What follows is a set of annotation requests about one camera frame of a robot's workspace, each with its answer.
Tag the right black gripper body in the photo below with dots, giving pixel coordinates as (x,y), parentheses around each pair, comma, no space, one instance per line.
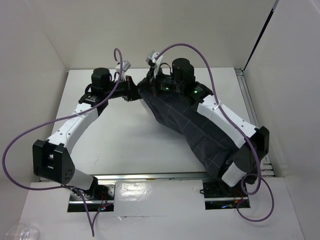
(163,82)

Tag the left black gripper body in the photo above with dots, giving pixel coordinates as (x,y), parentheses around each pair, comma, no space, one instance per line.
(124,89)

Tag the dark grey plaid pillowcase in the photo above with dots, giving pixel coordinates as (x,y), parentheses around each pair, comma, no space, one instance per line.
(211,146)

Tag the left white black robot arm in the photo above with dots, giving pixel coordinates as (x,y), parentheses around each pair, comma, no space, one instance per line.
(52,156)

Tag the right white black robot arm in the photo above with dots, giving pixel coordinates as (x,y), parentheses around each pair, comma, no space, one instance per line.
(252,141)

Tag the clear plastic object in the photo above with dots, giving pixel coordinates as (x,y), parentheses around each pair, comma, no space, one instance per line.
(22,231)

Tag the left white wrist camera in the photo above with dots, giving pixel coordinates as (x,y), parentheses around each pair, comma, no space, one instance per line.
(122,72)

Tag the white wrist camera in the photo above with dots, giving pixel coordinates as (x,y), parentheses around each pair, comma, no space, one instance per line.
(122,72)
(154,60)

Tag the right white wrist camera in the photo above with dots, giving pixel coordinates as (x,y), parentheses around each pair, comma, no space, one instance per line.
(154,60)

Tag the aluminium rail front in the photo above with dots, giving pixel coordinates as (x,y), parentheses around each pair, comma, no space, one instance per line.
(140,176)

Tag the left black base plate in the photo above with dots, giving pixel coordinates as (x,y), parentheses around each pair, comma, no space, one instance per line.
(105,193)

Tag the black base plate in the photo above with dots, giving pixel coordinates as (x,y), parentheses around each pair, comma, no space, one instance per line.
(215,189)
(105,193)

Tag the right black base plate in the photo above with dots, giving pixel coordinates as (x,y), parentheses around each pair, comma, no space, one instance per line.
(215,189)

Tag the dark vertical frame pole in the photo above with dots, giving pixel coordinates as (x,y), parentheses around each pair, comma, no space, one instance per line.
(261,33)

